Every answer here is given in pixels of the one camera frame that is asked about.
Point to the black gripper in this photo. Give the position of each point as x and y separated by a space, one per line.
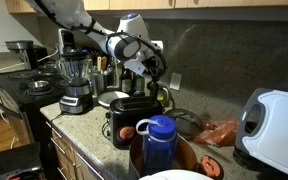
154 63

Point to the dark glass olive oil bottle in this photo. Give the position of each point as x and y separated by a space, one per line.
153 90

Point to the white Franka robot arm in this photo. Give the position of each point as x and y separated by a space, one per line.
74 15

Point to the short dark labelled bottle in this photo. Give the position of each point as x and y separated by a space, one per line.
139 86

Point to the tall dark labelled bottle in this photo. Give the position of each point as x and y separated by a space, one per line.
127 83

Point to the blue water bottle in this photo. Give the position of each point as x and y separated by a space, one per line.
159 146

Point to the black toaster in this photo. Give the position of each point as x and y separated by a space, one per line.
134 116

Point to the white plate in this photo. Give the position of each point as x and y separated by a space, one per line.
112 98

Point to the perforated metal utensil holder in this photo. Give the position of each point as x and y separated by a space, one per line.
99 85

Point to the round glass pot lid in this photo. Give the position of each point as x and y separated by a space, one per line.
185 125

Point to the black blender with glass jar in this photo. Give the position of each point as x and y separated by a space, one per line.
75 96

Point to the orange plastic bag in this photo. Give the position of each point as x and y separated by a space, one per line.
219 133

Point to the white and black coffee machine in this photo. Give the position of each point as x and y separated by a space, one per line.
67 40

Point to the white rice cooker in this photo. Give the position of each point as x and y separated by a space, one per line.
175 175

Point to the small metal pan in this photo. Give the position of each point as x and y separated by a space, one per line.
38 85

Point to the wooden lower cabinets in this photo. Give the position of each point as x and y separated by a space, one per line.
67 160

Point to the white cutting board grey rim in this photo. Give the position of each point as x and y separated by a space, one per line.
277 133

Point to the metal coffee maker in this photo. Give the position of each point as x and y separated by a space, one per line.
20 53

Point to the black stove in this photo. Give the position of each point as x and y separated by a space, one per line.
17 90

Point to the black case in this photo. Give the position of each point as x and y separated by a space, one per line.
10 160

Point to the white wall outlet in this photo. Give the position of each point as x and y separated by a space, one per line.
157 45
175 81

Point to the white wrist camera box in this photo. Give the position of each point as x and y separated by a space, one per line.
135 67

